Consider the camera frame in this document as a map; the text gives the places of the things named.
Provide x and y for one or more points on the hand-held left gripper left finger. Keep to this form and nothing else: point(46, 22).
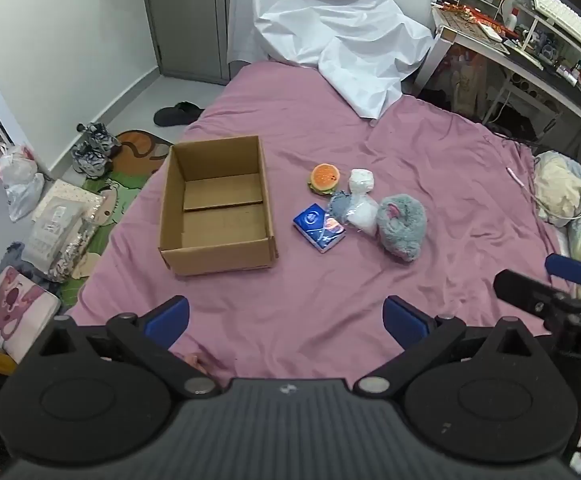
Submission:
point(168, 317)

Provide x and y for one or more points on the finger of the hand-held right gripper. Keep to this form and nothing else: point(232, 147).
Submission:
point(570, 267)
point(525, 292)

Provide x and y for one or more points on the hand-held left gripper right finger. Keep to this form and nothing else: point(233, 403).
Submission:
point(403, 322)

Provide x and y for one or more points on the brown cardboard box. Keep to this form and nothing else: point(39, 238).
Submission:
point(220, 210)

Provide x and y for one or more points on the blue denim cloth piece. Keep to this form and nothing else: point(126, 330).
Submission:
point(339, 207)

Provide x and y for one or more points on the grey plush toy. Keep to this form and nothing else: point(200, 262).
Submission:
point(403, 230)

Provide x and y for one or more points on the pink pen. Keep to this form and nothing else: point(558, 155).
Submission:
point(514, 177)

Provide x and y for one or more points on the clear bag of white stuffing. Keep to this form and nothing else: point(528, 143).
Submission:
point(364, 215)

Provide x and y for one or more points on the blue tissue packet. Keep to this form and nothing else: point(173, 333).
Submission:
point(318, 227)

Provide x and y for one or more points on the clear plastic packaged goods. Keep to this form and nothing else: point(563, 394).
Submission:
point(60, 230)

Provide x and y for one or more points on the green cartoon floor rug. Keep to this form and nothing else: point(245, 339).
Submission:
point(128, 180)

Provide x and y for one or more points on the pink cartoon cushion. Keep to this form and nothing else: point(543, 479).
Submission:
point(15, 305)

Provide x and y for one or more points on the burger plush toy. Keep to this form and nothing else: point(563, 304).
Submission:
point(325, 178)

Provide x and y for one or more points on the white plastic bag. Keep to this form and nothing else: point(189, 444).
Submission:
point(20, 180)

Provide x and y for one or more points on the black slipper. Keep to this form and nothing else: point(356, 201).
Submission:
point(175, 114)

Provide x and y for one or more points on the brown paper bag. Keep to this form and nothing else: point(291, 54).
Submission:
point(469, 85)

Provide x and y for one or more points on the clear desk riser shelf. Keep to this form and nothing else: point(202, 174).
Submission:
point(560, 55)

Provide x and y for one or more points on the pink bed sheet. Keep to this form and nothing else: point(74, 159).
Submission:
point(320, 125)

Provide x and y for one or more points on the white keyboard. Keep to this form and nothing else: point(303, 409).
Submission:
point(565, 20)

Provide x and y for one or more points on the white bottle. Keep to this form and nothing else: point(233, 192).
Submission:
point(511, 19)

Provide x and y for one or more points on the desk with white legs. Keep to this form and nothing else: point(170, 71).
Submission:
point(443, 42)

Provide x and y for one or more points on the white crumpled sheet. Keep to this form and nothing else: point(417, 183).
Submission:
point(330, 35)

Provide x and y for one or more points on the grey door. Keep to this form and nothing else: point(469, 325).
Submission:
point(190, 15)

